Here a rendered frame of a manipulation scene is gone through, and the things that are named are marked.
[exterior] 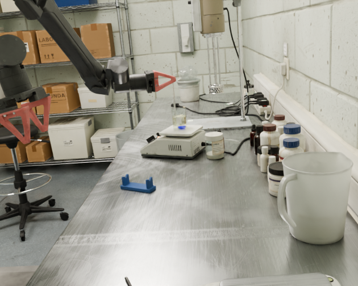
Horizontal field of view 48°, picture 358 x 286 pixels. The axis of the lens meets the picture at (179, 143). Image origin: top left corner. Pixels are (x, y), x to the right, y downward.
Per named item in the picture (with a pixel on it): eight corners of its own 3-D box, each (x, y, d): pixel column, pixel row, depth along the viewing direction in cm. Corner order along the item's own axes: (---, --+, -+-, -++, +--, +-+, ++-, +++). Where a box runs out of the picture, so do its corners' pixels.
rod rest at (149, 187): (120, 189, 113) (118, 177, 112) (127, 184, 115) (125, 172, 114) (149, 193, 108) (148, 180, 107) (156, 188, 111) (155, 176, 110)
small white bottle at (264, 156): (264, 173, 115) (263, 148, 113) (258, 171, 117) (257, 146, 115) (272, 171, 116) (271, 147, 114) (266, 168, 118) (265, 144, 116)
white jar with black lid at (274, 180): (271, 186, 105) (271, 160, 103) (298, 188, 102) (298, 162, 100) (266, 196, 99) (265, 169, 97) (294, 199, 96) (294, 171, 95)
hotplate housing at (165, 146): (140, 157, 140) (137, 135, 138) (157, 146, 151) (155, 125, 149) (199, 160, 131) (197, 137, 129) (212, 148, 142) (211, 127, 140)
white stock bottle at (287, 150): (298, 175, 111) (298, 135, 108) (308, 183, 105) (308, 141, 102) (275, 177, 111) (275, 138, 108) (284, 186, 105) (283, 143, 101)
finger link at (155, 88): (173, 67, 137) (145, 70, 136) (175, 69, 130) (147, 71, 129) (174, 87, 139) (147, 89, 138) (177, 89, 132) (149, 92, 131)
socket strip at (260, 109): (259, 115, 187) (259, 106, 186) (250, 100, 225) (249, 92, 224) (271, 114, 187) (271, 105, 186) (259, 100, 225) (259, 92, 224)
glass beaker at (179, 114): (190, 129, 137) (188, 106, 135) (175, 132, 135) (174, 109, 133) (183, 126, 142) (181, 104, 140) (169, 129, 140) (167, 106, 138)
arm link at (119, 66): (97, 72, 135) (91, 93, 131) (92, 49, 125) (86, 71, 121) (132, 76, 135) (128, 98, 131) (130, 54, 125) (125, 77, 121)
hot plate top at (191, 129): (158, 135, 135) (157, 133, 135) (173, 126, 146) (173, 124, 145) (190, 137, 130) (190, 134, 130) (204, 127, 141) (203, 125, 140)
